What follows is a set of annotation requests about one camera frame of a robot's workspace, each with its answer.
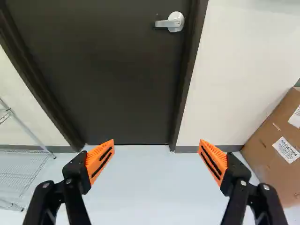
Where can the brown cardboard box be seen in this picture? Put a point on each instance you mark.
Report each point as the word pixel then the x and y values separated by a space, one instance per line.
pixel 274 150

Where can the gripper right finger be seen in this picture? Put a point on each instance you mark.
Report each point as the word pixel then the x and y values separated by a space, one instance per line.
pixel 234 171

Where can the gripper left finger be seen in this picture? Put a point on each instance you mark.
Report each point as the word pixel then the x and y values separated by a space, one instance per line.
pixel 77 171

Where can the dark brown door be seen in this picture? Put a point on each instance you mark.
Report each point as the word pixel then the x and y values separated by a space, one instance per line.
pixel 110 70

